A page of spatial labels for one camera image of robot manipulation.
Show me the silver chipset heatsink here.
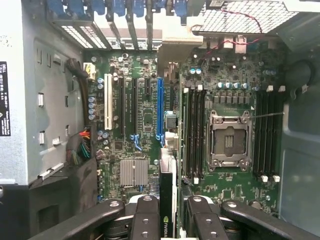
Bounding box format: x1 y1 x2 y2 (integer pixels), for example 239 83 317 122
119 159 149 188

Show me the CPU socket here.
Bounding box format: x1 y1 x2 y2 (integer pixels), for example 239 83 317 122
206 108 253 173

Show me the black plastic shroud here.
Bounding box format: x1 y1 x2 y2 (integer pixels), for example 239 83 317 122
0 157 101 240

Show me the green motherboard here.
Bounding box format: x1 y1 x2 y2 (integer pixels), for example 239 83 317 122
83 37 286 216

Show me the black open PC case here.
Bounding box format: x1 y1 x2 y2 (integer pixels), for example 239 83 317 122
0 0 320 240

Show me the long black expansion slot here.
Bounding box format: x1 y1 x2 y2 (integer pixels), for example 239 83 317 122
131 78 139 137
119 77 126 137

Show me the blue expansion slot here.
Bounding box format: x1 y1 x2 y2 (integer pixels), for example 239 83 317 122
155 77 166 148

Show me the socket locking lever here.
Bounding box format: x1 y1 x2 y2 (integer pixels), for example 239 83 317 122
249 112 286 119

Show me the white expansion slot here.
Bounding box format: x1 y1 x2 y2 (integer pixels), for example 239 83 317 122
104 73 113 131

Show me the sleeved power wire bundle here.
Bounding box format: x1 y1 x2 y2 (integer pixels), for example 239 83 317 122
65 57 98 166

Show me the thin red wire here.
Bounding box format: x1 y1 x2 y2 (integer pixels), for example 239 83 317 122
199 7 265 63

